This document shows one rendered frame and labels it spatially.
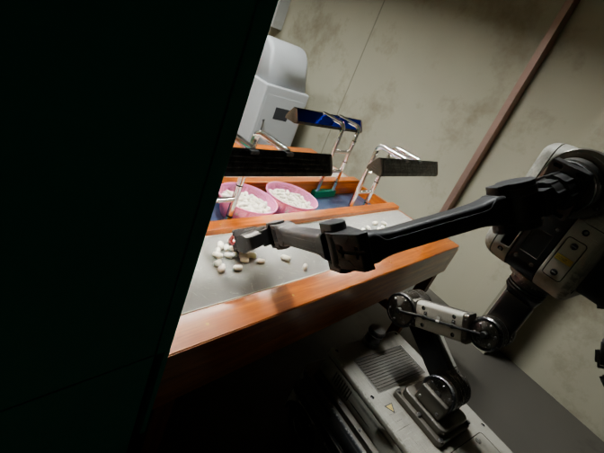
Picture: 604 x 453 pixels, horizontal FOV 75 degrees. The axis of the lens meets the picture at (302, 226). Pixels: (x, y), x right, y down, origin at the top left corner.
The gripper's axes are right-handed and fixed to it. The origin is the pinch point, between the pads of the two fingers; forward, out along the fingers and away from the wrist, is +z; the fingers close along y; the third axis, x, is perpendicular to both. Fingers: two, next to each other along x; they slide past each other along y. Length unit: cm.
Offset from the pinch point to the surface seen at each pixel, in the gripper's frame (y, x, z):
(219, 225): -1.2, -6.2, 6.1
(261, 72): -201, -162, 161
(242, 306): 17.6, 18.3, -22.3
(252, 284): 5.7, 14.4, -14.0
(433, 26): -255, -150, 5
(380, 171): -67, -19, -25
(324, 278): -20.1, 18.3, -22.0
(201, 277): 19.0, 9.1, -7.9
